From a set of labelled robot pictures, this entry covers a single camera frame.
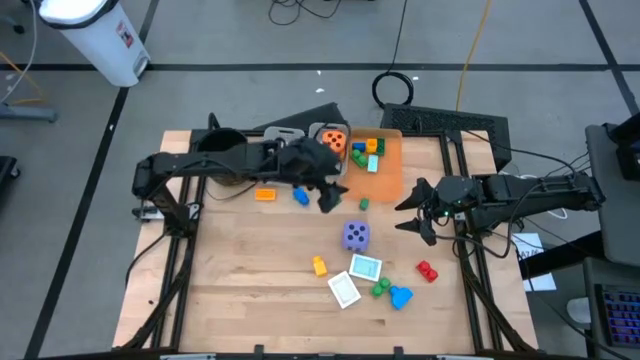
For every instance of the black desk device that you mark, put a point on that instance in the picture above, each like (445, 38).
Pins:
(629, 155)

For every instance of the grey white card deck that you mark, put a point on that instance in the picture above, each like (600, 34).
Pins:
(344, 289)

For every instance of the yellow-orange small brick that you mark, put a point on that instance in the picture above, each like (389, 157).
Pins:
(371, 145)

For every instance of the red two-stud brick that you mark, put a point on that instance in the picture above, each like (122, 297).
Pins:
(426, 271)

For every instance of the white trash can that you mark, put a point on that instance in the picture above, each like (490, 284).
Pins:
(100, 40)

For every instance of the black pumpkin face bucket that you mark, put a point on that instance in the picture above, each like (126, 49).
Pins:
(222, 140)

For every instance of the small yellow brick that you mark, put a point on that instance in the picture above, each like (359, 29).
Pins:
(319, 266)

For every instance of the grey stand base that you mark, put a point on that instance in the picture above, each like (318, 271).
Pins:
(27, 112)

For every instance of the backlit keyboard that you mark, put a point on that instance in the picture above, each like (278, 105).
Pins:
(620, 315)

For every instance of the orange plastic bin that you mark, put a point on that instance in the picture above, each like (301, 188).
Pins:
(385, 185)

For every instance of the purple foam die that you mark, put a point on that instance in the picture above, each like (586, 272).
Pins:
(356, 236)

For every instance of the orange foam die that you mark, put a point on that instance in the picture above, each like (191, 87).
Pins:
(334, 141)

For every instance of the grey plastic bin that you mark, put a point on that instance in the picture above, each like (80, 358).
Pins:
(314, 131)
(284, 132)

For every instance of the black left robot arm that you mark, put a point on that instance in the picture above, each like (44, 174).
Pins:
(200, 162)

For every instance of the white computer mouse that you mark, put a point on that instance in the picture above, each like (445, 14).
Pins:
(580, 310)

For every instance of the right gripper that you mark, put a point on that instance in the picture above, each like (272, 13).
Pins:
(455, 196)

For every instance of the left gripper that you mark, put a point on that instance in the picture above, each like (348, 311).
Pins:
(310, 162)

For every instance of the white paper sheet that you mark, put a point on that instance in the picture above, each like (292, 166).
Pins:
(530, 245)

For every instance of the black chair base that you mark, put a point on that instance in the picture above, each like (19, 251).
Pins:
(7, 167)

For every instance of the mint brick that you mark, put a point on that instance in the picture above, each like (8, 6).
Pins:
(373, 163)

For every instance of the black perforated panel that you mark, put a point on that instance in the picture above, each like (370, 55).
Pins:
(445, 120)

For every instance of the small blue brick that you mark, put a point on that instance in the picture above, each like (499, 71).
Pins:
(359, 146)
(300, 196)

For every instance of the big blue brick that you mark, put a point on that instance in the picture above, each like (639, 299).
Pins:
(400, 297)

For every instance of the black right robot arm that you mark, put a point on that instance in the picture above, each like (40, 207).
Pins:
(525, 192)

